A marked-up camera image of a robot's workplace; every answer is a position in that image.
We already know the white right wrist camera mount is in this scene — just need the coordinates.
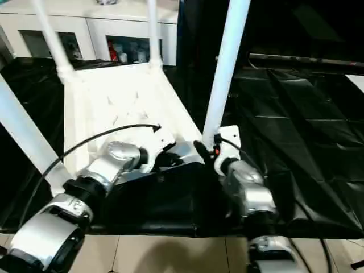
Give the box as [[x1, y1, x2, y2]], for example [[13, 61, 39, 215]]
[[213, 125, 241, 176]]

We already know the white plastic table top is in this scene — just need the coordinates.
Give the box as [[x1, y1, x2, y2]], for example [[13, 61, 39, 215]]
[[50, 61, 211, 198]]

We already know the black backdrop cloth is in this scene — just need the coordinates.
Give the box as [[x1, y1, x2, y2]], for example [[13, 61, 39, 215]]
[[176, 0, 364, 66]]

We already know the black mat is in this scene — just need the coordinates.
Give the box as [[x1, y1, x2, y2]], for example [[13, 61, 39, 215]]
[[0, 55, 364, 239]]

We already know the white paper sheet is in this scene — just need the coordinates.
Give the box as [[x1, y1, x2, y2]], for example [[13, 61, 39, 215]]
[[345, 74, 364, 93]]

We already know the white cabinet with glass doors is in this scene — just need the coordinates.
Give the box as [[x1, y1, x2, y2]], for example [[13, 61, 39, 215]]
[[0, 0, 179, 66]]

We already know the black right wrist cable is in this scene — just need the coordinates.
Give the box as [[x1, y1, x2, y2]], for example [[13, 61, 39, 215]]
[[214, 133, 333, 273]]

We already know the white plastic table leg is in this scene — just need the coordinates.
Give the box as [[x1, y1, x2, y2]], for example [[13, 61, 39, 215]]
[[202, 0, 251, 151], [31, 0, 76, 82], [147, 0, 165, 72], [0, 74, 72, 183]]

